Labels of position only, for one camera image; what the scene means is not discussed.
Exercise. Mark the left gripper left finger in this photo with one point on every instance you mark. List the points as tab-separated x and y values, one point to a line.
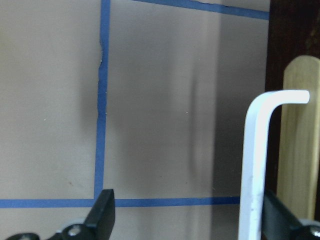
101	218

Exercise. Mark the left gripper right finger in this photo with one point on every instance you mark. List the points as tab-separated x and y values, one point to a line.
278	223

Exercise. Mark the light wooden drawer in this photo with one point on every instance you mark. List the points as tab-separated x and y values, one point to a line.
299	146

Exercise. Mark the dark wooden drawer cabinet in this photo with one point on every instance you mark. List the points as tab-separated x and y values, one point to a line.
293	30

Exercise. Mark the white drawer handle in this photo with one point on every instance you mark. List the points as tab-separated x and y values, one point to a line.
254	157

